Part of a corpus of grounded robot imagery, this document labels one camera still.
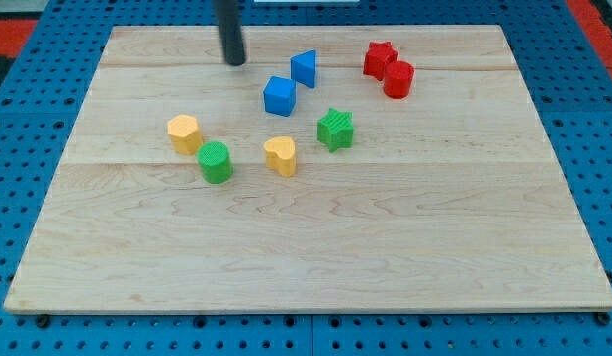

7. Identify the yellow hexagon block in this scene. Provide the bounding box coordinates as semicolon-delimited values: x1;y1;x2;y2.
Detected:
167;115;204;155

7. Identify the green star block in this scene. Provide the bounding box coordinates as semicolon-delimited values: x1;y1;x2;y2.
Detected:
316;108;354;152

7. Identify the red cylinder block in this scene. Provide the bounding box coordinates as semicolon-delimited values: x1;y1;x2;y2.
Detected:
383;61;415;99

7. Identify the light wooden board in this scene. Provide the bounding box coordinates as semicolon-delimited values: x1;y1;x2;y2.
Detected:
4;25;612;315

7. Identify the blue triangle block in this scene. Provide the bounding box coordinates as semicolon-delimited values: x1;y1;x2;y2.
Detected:
290;49;316;88

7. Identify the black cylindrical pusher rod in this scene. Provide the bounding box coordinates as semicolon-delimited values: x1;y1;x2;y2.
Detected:
212;0;246;66

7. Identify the red star block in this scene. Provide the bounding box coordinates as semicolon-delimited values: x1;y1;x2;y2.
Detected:
363;42;398;81

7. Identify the yellow heart block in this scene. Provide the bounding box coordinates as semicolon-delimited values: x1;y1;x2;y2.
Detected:
263;136;297;177

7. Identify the blue cube block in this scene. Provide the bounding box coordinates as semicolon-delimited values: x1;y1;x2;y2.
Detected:
263;76;296;117

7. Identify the green cylinder block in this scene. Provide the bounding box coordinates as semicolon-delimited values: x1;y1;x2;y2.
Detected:
196;141;233;184

